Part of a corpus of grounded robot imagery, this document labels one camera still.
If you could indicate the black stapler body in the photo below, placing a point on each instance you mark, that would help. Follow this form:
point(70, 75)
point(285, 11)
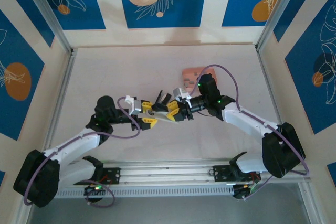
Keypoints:
point(160, 107)

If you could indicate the metal stapler magazine rail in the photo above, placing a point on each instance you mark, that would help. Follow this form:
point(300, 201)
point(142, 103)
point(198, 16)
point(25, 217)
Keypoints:
point(161, 116)

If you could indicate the pink plastic tray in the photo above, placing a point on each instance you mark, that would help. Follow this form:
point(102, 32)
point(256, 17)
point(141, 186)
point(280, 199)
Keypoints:
point(189, 73)

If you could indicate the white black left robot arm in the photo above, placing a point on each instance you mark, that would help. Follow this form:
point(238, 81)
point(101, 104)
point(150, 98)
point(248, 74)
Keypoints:
point(78, 146)

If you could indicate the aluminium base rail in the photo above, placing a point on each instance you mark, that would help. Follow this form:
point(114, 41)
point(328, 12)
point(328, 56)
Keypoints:
point(168, 171)

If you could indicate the aluminium table side rail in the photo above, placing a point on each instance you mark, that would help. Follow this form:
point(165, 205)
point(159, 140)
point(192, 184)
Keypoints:
point(66, 72)
point(265, 77)

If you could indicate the aluminium frame post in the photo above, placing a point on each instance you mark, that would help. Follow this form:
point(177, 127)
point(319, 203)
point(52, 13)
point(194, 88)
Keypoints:
point(277, 11)
point(51, 16)
point(23, 216)
point(311, 208)

